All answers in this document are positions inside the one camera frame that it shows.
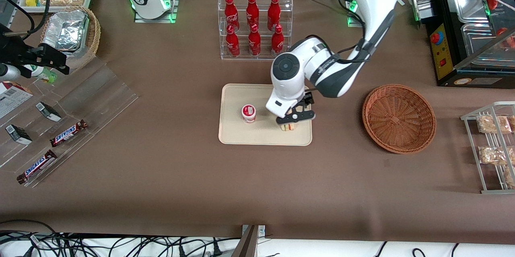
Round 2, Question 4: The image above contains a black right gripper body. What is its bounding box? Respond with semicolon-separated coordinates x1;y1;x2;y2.
0;24;33;79

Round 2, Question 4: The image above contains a beige plastic tray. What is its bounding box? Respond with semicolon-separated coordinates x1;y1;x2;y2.
218;84;313;146

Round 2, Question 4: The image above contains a tan wicker basket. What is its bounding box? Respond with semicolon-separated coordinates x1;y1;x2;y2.
39;5;101;71

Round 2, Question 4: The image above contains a brown round wicker basket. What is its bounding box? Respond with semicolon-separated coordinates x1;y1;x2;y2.
362;84;437;154

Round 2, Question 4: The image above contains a green white small bottle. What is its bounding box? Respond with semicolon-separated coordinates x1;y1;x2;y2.
23;64;58;85

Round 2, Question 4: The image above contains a silver foil container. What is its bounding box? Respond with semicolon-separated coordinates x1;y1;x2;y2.
42;9;90;53

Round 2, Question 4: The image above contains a white red yogurt cup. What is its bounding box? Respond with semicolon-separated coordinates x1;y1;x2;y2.
241;104;257;124

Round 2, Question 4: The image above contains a small black white box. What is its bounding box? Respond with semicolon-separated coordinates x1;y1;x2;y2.
5;124;33;146
35;102;62;123

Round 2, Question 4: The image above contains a clear acrylic display stand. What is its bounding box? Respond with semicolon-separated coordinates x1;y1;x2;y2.
0;56;140;189

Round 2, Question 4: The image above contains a white cardboard box with barcode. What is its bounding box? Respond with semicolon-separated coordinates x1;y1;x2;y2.
0;81;34;119

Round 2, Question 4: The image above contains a red cola bottle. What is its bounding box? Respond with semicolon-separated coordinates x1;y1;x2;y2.
246;0;260;28
267;0;282;31
224;0;240;32
248;24;262;57
271;25;285;57
225;25;241;58

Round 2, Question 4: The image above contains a brown snickers bar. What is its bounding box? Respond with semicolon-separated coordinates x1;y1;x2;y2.
16;150;58;185
49;119;89;148

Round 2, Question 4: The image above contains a clear acrylic bottle rack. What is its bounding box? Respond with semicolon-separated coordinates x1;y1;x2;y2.
218;0;294;61

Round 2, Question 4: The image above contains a black food warmer appliance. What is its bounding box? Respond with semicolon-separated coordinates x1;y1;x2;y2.
418;0;515;88

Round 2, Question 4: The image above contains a steel warmer pan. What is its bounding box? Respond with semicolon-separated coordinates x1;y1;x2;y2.
460;23;515;67
451;0;490;25

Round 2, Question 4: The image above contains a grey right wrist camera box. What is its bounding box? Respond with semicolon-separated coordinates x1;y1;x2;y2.
0;63;22;82

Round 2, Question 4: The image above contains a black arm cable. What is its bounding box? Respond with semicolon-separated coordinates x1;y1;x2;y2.
305;34;379;65

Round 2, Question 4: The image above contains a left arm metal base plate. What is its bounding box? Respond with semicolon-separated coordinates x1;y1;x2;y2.
344;0;365;29

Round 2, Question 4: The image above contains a metal table clamp bracket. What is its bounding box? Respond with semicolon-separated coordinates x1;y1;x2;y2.
231;224;266;257

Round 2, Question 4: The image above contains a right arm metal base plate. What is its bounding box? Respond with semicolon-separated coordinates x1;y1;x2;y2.
134;0;181;24

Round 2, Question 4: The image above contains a grey wire display rack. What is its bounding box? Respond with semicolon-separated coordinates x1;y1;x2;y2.
461;101;515;195

